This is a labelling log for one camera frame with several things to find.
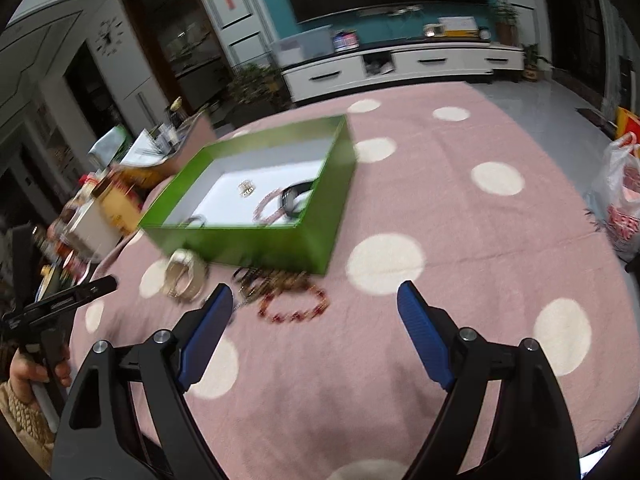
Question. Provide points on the pink polka dot blanket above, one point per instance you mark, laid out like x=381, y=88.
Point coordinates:
x=452, y=194

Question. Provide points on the small floor potted plant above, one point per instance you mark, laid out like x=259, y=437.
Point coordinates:
x=536, y=66

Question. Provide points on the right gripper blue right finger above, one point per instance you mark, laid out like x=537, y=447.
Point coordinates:
x=430, y=330

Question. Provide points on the person's left hand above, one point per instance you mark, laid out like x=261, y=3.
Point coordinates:
x=24, y=372

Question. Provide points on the white cardboard box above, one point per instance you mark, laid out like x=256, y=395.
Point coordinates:
x=90, y=233

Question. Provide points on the black wrist watch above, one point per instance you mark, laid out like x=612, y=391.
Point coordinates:
x=291, y=199

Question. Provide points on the round wall clock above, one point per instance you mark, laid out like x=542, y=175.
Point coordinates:
x=109, y=37

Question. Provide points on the small gold ring clasp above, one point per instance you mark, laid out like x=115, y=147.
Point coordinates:
x=246, y=188

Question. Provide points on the tall potted plant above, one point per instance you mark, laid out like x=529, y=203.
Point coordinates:
x=505, y=18

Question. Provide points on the yellow white box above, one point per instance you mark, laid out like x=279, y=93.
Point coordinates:
x=459, y=26

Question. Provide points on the beige sleeve forearm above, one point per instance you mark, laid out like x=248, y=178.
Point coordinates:
x=30, y=427

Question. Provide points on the small desk clock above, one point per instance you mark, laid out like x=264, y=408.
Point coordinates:
x=484, y=34

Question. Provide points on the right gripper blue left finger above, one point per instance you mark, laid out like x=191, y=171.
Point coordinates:
x=198, y=333

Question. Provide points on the dark bangle in box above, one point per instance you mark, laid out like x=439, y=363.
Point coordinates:
x=195, y=221

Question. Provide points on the white TV cabinet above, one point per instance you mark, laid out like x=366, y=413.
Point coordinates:
x=347, y=71

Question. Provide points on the white plastic shopping bag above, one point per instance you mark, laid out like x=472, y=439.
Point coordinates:
x=613, y=197

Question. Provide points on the potted green plant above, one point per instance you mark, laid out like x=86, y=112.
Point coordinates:
x=257, y=91

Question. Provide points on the translucent plastic storage box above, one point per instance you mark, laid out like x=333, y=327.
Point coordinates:
x=303, y=47

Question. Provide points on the green jewelry box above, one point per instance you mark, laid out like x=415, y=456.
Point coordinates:
x=253, y=231

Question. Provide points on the cream white wrist watch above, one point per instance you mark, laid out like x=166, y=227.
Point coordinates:
x=185, y=276

